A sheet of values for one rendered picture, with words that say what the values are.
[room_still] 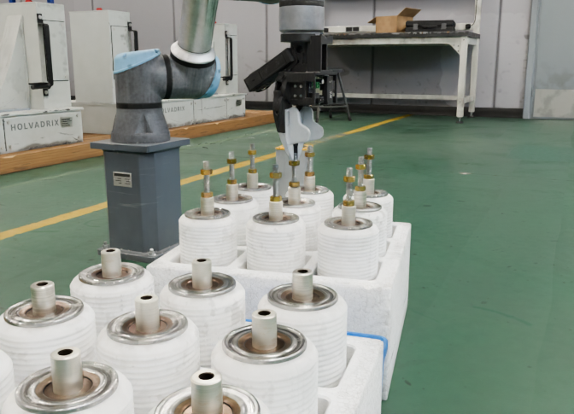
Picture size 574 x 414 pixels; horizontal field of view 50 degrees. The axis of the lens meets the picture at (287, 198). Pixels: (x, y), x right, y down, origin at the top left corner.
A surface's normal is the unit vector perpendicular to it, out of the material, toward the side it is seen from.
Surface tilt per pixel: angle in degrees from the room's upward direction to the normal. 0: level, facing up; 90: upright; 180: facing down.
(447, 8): 90
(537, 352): 0
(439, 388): 0
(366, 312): 90
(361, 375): 0
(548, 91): 90
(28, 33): 90
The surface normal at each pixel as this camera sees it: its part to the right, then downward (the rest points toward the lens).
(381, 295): -0.26, 0.21
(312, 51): -0.58, 0.18
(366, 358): 0.00, -0.98
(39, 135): 0.91, 0.09
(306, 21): 0.18, 0.22
